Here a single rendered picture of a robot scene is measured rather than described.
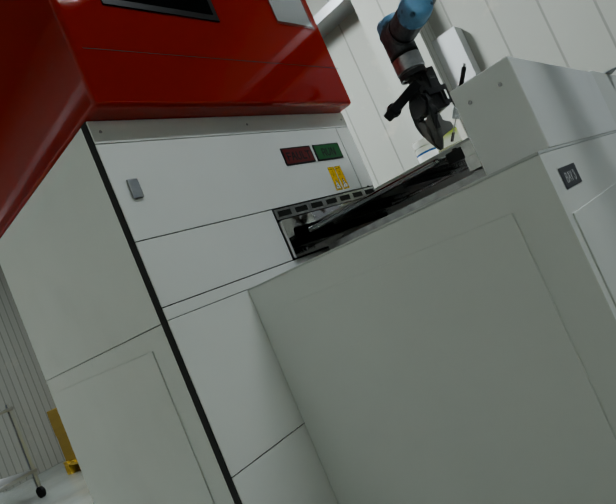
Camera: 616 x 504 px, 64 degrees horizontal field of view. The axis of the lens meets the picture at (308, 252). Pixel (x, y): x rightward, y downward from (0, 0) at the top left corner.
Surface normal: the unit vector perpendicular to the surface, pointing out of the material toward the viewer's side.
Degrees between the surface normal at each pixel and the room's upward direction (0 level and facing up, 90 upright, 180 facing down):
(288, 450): 90
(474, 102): 90
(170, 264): 90
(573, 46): 90
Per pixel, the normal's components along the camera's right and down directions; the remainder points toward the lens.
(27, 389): 0.68, -0.33
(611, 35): -0.62, 0.22
